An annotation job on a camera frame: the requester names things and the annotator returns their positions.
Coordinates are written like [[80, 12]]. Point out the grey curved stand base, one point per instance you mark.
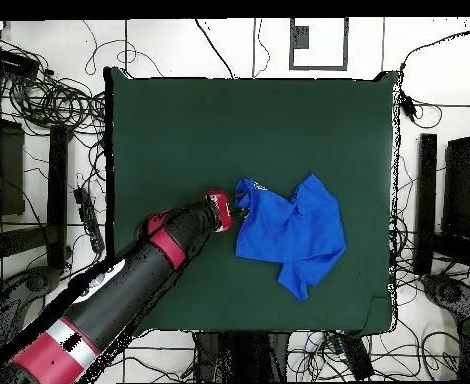
[[19, 292], [453, 294]]

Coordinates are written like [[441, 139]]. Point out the dark green table cloth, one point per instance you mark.
[[219, 120]]

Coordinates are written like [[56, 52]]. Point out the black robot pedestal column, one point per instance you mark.
[[239, 356]]

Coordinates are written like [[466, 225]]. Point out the black power strip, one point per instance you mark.
[[357, 356], [89, 220]]

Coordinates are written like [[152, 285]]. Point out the grey square floor hatch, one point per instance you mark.
[[300, 38]]

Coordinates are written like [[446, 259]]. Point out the blue printed T-shirt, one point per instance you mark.
[[291, 232]]

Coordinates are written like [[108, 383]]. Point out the black rectangular device box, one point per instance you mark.
[[13, 63]]

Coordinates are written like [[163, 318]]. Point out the black metal stand frame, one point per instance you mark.
[[426, 200], [57, 192]]

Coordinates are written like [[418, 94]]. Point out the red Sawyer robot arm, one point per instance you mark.
[[139, 272]]

